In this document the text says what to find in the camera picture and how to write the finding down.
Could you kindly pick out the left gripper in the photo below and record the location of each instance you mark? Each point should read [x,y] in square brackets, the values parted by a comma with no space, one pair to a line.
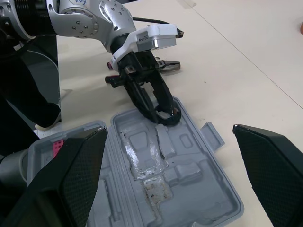
[139,63]

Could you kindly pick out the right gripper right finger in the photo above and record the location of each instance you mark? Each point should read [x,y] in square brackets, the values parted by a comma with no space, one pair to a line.
[272,170]

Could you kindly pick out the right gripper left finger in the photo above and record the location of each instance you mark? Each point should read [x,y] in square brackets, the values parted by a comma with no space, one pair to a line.
[71,179]

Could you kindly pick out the black tape roll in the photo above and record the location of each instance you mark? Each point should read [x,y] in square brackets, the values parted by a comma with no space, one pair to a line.
[177,118]

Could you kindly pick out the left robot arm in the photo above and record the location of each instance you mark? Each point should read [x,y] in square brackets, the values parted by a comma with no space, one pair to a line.
[82,19]

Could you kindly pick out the grey tool case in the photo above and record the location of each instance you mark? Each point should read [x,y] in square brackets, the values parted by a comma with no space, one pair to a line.
[151,170]

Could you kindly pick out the small pink piece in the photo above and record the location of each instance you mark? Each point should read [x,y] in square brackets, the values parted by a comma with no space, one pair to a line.
[58,147]

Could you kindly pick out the robot body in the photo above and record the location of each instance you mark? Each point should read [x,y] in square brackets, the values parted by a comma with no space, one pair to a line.
[19,94]

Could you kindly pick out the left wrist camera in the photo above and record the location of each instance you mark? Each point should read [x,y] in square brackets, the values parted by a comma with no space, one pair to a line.
[151,37]

